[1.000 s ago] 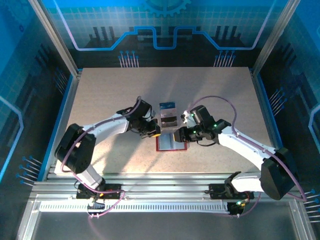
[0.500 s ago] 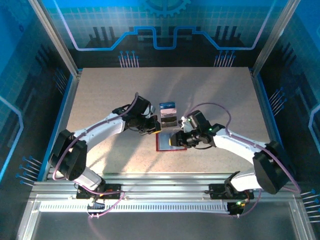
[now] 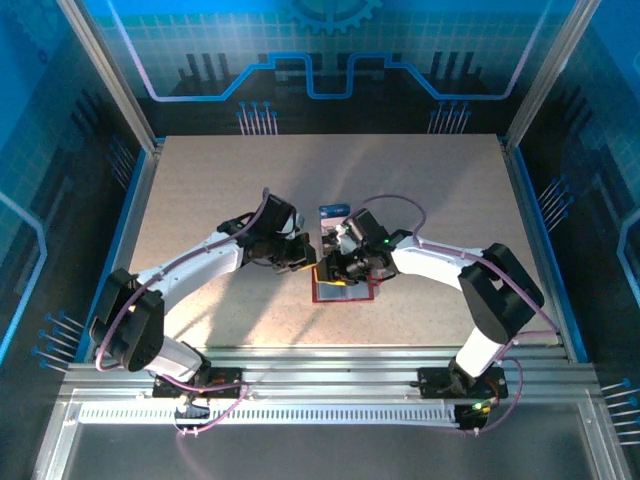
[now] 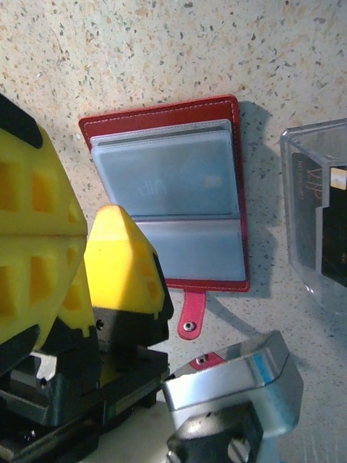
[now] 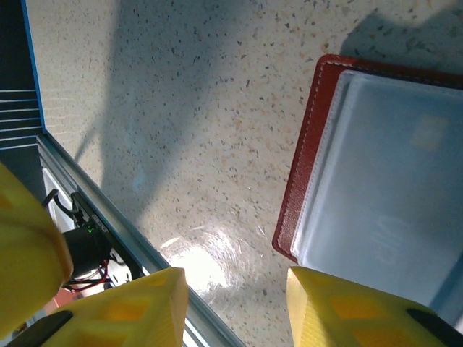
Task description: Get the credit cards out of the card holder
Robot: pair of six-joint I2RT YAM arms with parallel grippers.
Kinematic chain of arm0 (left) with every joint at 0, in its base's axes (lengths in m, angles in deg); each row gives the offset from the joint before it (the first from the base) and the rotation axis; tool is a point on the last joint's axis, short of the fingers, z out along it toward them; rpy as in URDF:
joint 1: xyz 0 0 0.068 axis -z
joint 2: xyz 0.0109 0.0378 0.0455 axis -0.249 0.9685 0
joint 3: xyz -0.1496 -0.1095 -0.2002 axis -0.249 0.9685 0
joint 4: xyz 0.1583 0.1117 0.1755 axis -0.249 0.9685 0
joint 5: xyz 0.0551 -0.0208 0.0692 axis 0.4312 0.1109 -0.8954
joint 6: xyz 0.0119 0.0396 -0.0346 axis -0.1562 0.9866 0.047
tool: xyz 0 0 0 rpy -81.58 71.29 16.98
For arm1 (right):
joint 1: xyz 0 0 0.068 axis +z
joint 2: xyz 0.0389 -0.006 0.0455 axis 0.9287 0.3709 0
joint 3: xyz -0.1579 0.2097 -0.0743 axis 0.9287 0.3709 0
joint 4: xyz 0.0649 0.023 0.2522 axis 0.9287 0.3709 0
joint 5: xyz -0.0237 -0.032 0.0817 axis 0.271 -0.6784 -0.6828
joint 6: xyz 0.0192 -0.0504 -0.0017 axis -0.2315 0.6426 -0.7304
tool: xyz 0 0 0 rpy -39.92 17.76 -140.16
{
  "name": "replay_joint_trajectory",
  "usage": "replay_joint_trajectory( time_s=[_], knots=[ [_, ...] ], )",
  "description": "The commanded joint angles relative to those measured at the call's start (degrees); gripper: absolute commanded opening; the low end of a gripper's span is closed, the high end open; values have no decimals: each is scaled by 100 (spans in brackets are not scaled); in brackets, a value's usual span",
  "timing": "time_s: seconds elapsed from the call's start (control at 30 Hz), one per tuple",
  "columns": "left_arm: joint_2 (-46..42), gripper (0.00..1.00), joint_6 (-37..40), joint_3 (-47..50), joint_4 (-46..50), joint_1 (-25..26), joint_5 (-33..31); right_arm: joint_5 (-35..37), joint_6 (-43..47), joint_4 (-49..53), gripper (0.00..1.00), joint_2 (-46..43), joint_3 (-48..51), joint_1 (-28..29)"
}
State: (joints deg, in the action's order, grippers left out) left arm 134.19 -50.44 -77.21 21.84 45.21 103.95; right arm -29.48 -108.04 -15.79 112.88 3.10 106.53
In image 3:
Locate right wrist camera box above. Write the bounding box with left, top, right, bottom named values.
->
left=333, top=224, right=360, bottom=256

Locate long aluminium frame rail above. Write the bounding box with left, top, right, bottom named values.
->
left=59, top=346, right=601, bottom=407

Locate red leather card holder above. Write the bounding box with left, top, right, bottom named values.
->
left=310, top=267, right=377, bottom=304

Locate black electronics board with LED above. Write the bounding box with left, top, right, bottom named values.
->
left=457, top=399, right=501, bottom=435

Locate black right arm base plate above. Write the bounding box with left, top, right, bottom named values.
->
left=418, top=367, right=509, bottom=400

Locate grey metal panel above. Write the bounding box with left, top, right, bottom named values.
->
left=34, top=422, right=629, bottom=480

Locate clear acrylic card stand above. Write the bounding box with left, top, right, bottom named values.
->
left=317, top=201, right=354, bottom=251

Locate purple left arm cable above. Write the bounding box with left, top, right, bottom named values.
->
left=94, top=187, right=251, bottom=480

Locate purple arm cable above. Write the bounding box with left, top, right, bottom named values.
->
left=94, top=187, right=251, bottom=480
left=344, top=194, right=559, bottom=436

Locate white slotted cable duct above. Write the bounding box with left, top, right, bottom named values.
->
left=78, top=405, right=459, bottom=427

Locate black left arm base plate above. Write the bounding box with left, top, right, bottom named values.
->
left=152, top=367, right=251, bottom=400

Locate aluminium side rail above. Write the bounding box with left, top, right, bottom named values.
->
left=82, top=137, right=166, bottom=364
left=498, top=135, right=574, bottom=361

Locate aluminium frame post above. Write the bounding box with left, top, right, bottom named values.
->
left=55, top=0, right=165, bottom=154
left=502, top=0, right=604, bottom=151

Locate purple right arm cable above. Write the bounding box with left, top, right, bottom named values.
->
left=344, top=194, right=559, bottom=436

